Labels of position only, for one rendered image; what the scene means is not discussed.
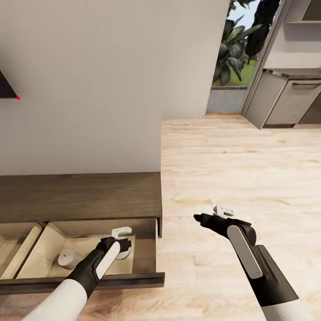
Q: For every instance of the pillar candle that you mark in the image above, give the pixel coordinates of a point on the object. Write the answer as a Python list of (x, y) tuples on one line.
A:
[(69, 259), (123, 255)]

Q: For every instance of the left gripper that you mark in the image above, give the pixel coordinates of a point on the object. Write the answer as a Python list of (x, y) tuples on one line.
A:
[(124, 244)]

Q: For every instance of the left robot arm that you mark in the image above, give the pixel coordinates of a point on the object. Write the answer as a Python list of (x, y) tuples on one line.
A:
[(67, 301)]

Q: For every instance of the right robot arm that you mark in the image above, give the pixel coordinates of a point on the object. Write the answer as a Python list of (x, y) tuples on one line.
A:
[(277, 299)]

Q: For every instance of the dishwasher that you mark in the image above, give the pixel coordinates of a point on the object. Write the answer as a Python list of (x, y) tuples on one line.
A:
[(295, 99)]

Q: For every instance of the fixed window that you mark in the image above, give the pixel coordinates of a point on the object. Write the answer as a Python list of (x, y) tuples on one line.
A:
[(248, 30)]

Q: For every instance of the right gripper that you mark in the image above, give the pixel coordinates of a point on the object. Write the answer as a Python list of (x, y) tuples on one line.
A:
[(208, 221)]

